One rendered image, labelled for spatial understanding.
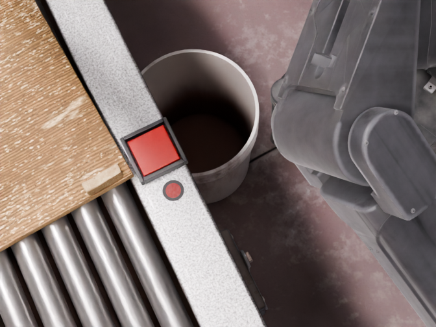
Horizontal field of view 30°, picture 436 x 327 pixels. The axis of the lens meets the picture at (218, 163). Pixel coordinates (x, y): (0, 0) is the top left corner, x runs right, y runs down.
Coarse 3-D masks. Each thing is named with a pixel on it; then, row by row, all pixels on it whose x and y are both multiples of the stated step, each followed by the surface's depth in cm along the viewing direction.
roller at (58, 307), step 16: (32, 240) 118; (16, 256) 118; (32, 256) 117; (32, 272) 116; (48, 272) 117; (32, 288) 116; (48, 288) 116; (48, 304) 115; (64, 304) 116; (48, 320) 114; (64, 320) 115
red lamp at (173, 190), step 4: (172, 184) 119; (176, 184) 119; (168, 188) 119; (172, 188) 119; (176, 188) 119; (168, 192) 119; (172, 192) 119; (176, 192) 119; (168, 196) 119; (172, 196) 119; (176, 196) 119
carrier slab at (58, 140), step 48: (0, 0) 127; (0, 48) 124; (48, 48) 124; (0, 96) 122; (48, 96) 122; (0, 144) 120; (48, 144) 120; (96, 144) 119; (0, 192) 118; (48, 192) 118; (0, 240) 116
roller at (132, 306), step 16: (80, 208) 118; (96, 208) 119; (80, 224) 118; (96, 224) 118; (96, 240) 117; (112, 240) 118; (96, 256) 117; (112, 256) 117; (112, 272) 116; (128, 272) 117; (112, 288) 115; (128, 288) 115; (112, 304) 116; (128, 304) 114; (144, 304) 116; (128, 320) 114; (144, 320) 114
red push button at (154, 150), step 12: (156, 132) 120; (132, 144) 120; (144, 144) 120; (156, 144) 120; (168, 144) 120; (144, 156) 119; (156, 156) 119; (168, 156) 119; (144, 168) 119; (156, 168) 119
